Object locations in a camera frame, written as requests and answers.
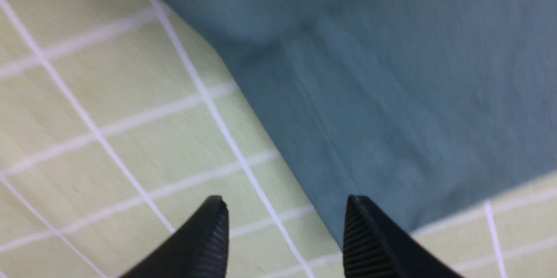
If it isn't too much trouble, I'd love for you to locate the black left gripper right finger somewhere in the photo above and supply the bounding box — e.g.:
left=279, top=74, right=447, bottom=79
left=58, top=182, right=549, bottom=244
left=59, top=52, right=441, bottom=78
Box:
left=343, top=195, right=461, bottom=278

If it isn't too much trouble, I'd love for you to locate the green checkered tablecloth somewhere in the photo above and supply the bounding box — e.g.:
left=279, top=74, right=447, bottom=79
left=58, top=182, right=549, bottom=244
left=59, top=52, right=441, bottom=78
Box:
left=1, top=0, right=556, bottom=278

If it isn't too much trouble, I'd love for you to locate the green long-sleeved shirt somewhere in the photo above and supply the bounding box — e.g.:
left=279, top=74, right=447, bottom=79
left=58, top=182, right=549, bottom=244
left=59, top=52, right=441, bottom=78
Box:
left=163, top=0, right=557, bottom=244

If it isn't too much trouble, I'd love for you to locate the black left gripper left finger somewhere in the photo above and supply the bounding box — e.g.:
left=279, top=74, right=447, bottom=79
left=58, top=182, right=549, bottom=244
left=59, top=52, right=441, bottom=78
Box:
left=121, top=195, right=230, bottom=278

